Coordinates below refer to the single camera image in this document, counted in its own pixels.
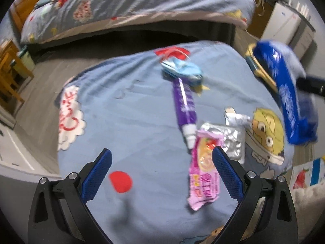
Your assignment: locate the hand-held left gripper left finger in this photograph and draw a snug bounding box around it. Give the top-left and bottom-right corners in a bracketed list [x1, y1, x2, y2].
[27, 148, 113, 244]

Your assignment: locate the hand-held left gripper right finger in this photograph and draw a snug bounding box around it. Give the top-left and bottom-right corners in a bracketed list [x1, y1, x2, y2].
[211, 145, 298, 244]

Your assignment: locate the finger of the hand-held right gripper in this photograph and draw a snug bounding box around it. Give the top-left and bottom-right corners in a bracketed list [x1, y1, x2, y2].
[296, 74, 325, 94]

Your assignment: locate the pink snack wrapper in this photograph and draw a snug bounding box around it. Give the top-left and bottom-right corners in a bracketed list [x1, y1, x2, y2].
[187, 129, 225, 211]

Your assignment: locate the blue plastic packet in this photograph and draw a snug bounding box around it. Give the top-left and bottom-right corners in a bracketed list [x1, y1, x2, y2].
[252, 39, 319, 145]

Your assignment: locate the silver foil packet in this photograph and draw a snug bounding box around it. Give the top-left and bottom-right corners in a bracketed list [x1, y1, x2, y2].
[200, 122, 246, 163]

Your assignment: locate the torn silver foil piece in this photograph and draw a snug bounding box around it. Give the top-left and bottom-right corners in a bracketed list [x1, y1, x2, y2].
[224, 107, 252, 128]

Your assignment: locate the strawberry print carton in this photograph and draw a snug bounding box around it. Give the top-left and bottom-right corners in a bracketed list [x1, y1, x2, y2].
[289, 158, 325, 190]

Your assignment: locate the white router with antennas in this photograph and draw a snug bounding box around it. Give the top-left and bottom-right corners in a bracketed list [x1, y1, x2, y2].
[289, 0, 311, 16]

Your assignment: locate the white low cabinet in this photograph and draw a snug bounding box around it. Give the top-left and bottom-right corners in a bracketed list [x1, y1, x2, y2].
[0, 122, 62, 179]

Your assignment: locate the purple tube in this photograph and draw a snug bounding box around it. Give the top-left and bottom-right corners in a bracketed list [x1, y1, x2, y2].
[173, 77, 198, 150]

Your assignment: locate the white fluffy cloth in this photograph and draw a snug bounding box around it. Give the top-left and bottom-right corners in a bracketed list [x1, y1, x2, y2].
[292, 183, 325, 235]

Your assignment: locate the light blue packet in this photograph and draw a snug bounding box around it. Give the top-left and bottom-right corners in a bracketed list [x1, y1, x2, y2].
[160, 52, 204, 82]

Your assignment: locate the wooden chair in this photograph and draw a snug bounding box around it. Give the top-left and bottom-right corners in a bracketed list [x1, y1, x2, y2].
[0, 39, 35, 113]

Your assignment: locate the small pale green bin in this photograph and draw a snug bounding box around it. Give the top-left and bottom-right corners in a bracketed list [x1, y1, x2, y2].
[16, 47, 35, 70]

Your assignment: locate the blue cartoon printed duvet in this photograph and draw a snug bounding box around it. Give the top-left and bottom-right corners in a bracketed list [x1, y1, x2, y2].
[20, 0, 256, 44]

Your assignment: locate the wooden bed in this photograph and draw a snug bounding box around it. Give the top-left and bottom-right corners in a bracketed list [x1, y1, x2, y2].
[10, 0, 257, 55]

